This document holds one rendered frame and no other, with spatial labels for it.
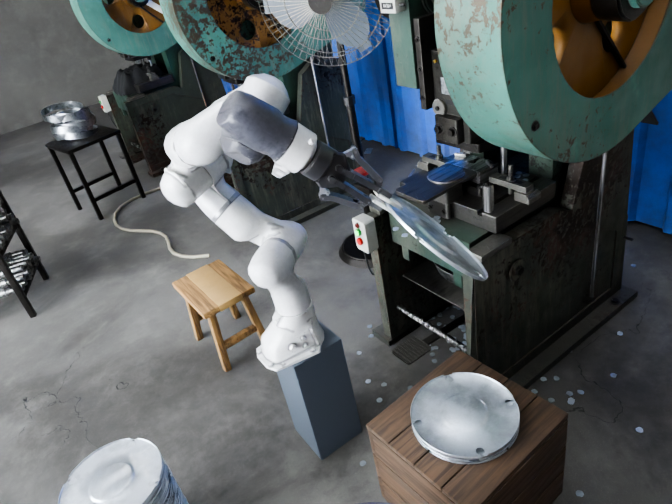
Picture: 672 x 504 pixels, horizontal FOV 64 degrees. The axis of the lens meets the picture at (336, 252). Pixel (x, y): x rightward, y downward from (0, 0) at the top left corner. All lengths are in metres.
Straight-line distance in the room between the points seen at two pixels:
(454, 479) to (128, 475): 0.90
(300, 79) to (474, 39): 2.10
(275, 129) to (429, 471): 0.94
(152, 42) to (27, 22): 3.56
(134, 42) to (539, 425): 3.74
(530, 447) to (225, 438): 1.14
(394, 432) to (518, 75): 0.97
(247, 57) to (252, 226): 1.44
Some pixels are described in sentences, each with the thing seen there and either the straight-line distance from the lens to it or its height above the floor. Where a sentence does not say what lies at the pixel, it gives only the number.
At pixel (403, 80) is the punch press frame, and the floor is 1.08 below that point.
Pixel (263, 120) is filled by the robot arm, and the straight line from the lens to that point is 1.01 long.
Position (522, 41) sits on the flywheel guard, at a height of 1.29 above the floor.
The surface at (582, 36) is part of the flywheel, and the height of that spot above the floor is 1.22.
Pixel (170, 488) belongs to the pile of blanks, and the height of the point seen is 0.28.
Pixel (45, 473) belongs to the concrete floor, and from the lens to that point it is 2.47.
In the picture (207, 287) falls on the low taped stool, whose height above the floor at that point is 0.33.
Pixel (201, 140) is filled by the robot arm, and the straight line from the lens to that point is 1.28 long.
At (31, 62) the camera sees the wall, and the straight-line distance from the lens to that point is 7.90.
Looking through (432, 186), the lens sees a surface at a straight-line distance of 1.79.
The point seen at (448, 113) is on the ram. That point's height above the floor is 0.98.
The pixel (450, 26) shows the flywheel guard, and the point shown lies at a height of 1.33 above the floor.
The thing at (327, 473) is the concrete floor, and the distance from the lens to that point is 1.97.
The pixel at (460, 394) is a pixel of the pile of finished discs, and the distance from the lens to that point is 1.61.
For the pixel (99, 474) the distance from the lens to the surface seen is 1.80.
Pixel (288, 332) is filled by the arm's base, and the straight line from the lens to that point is 1.65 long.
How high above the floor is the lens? 1.58
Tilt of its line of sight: 32 degrees down
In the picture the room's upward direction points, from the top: 12 degrees counter-clockwise
